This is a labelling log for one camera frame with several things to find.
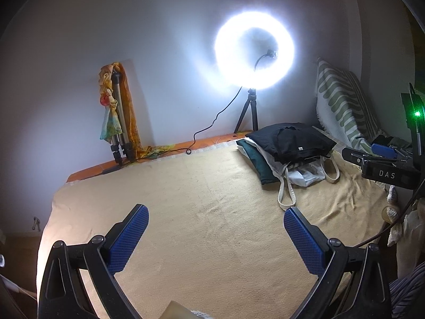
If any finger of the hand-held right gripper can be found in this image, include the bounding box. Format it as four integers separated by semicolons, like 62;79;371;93
370;135;410;158
341;148;410;169

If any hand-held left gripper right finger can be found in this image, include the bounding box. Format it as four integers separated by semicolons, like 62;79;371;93
283;207;398;319

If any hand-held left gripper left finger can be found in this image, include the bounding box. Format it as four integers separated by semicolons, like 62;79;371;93
37;203;150;319

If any black garment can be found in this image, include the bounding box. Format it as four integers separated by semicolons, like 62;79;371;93
245;123;337;164

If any person's right hand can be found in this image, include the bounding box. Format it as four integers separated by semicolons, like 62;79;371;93
385;185;419;250

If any white tote bag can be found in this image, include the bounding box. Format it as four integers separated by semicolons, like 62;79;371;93
277;156;340;211

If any green striped pillow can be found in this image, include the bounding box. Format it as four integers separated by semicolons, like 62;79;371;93
314;58;387;153

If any orange mattress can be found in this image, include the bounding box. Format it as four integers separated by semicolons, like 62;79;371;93
66;129;246;183

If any beige blanket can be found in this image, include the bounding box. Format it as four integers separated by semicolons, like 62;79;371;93
36;136;399;319

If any white garment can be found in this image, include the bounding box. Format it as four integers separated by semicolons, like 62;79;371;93
246;140;290;177

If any dark green garment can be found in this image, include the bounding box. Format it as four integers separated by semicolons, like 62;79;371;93
236;138;281;185

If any person's striped trouser leg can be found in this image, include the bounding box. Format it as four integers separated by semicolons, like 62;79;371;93
388;266;425;319

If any silver tripod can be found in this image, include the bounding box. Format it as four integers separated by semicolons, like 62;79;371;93
109;71;137;166

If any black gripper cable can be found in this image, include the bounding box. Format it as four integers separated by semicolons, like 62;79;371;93
350;159;425;250

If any black ring light tripod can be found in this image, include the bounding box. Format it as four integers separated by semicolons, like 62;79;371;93
233;87;260;134

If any black ring light cable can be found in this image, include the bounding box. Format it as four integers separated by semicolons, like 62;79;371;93
186;86;243;156

